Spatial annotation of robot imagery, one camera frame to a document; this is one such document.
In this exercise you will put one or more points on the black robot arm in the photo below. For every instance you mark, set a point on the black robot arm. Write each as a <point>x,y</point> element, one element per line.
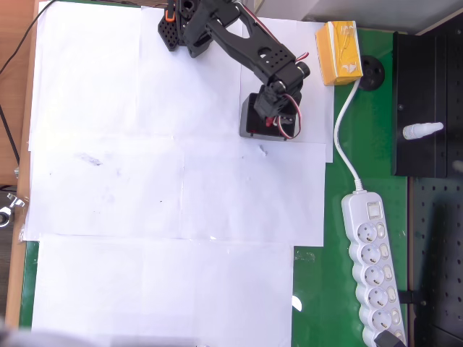
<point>246,39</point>

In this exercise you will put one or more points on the black pegboard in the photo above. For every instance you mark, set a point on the black pegboard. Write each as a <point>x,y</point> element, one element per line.
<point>437,253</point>

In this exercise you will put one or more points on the black power plug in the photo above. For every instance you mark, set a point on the black power plug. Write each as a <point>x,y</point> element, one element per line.
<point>388,339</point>

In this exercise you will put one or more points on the black open box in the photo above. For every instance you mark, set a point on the black open box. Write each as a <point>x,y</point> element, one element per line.
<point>247,119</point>

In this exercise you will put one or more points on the white power strip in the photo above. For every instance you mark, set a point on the white power strip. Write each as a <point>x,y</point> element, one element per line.
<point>372,260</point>

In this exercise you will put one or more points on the red plastic pawn piece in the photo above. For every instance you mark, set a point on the red plastic pawn piece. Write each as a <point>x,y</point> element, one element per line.
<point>269,122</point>

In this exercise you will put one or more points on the small white bottle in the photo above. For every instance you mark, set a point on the small white bottle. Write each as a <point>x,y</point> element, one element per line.
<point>421,130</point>

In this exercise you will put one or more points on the green perforated base board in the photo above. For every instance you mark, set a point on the green perforated base board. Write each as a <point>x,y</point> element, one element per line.
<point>376,152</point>

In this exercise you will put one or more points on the white paper sheet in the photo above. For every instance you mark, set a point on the white paper sheet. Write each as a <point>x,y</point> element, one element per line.
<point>210,108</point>
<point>314,119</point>
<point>90,199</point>
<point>87,72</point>
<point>162,289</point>
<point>253,199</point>

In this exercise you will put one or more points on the small black bracket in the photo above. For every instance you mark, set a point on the small black bracket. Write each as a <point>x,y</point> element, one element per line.
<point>410,297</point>

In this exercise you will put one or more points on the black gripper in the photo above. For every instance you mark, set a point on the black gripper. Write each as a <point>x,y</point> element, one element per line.
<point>268,124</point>

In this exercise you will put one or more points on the metal clamp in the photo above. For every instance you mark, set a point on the metal clamp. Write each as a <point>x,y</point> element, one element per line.
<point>11,206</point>

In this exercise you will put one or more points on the yellow cardboard box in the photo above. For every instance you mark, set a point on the yellow cardboard box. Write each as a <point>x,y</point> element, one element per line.
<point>340,54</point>

